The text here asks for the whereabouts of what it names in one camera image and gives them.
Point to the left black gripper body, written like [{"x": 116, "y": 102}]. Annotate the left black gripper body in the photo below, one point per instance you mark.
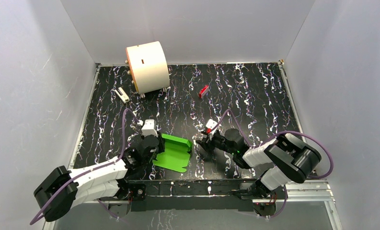
[{"x": 159, "y": 145}]

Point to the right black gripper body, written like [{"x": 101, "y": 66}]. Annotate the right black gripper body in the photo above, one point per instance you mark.
[{"x": 216, "y": 140}]

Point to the green paper box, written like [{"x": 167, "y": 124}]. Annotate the green paper box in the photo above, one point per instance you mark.
[{"x": 176, "y": 154}]

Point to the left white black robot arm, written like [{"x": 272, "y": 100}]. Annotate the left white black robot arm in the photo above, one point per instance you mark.
[{"x": 64, "y": 189}]

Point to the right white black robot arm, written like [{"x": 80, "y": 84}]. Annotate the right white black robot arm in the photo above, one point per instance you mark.
[{"x": 293, "y": 159}]

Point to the small white black block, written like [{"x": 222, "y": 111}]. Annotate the small white black block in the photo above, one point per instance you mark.
[{"x": 122, "y": 95}]

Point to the small red block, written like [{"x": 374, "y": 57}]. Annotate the small red block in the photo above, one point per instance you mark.
[{"x": 203, "y": 91}]

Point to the white cylindrical drum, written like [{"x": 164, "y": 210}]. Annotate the white cylindrical drum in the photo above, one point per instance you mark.
[{"x": 148, "y": 67}]

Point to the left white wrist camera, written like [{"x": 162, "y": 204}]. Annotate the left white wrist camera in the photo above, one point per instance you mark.
[{"x": 149, "y": 128}]

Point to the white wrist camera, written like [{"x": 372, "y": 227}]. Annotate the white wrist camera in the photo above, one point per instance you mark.
[
  {"x": 149, "y": 128},
  {"x": 211, "y": 127}
]

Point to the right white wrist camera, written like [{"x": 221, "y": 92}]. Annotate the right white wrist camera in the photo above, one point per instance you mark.
[{"x": 211, "y": 127}]

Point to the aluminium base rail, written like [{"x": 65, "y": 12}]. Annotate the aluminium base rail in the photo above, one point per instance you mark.
[{"x": 240, "y": 194}]

